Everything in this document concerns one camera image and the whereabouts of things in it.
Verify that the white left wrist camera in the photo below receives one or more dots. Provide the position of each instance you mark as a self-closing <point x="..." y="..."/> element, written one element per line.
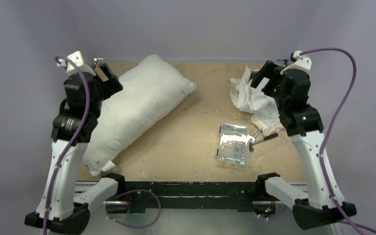
<point x="74" y="61"/>

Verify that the grey plush ruffled pillowcase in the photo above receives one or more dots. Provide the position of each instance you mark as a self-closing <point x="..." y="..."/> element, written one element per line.
<point x="263" y="110"/>

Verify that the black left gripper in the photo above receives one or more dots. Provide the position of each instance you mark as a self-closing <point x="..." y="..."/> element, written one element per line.
<point x="110" y="86"/>

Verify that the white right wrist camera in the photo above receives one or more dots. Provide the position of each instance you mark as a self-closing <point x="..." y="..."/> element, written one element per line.
<point x="298" y="61"/>

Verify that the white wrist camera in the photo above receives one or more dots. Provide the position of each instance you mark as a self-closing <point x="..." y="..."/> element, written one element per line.
<point x="74" y="61"/>
<point x="298" y="61"/>

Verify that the white pillow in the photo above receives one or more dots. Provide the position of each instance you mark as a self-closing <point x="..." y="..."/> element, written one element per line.
<point x="151" y="90"/>

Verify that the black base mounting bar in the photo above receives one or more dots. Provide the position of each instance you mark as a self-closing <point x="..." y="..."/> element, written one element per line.
<point x="238" y="196"/>

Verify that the aluminium frame rail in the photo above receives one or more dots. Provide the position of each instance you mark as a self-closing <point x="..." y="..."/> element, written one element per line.
<point x="61" y="212"/>

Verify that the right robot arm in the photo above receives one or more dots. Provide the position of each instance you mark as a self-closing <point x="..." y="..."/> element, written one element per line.
<point x="323" y="204"/>

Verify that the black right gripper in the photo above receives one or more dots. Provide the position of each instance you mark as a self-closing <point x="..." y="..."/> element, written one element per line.
<point x="267" y="78"/>

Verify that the silver wrench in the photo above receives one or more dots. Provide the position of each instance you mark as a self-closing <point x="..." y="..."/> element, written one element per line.
<point x="255" y="135"/>

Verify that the black handled tool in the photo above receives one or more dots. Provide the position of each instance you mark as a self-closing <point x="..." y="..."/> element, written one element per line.
<point x="252" y="144"/>

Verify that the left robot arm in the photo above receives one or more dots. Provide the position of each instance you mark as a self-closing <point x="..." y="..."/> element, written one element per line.
<point x="60" y="211"/>

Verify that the clear plastic screw box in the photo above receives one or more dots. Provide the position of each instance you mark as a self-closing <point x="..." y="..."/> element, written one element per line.
<point x="233" y="144"/>

